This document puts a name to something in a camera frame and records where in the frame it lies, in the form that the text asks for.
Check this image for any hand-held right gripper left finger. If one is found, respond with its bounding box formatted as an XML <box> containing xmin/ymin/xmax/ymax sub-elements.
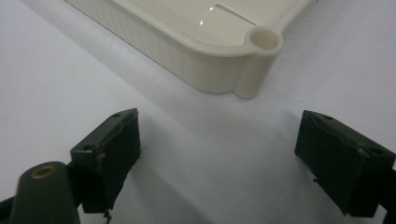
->
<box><xmin>69</xmin><ymin>107</ymin><xmax>142</xmax><ymax>215</ymax></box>

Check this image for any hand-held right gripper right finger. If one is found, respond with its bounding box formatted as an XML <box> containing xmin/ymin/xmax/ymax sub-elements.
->
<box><xmin>294</xmin><ymin>109</ymin><xmax>396</xmax><ymax>218</ymax></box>

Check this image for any cream plastic tray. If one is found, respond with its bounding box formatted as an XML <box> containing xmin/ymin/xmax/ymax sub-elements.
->
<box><xmin>64</xmin><ymin>0</ymin><xmax>312</xmax><ymax>100</ymax></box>

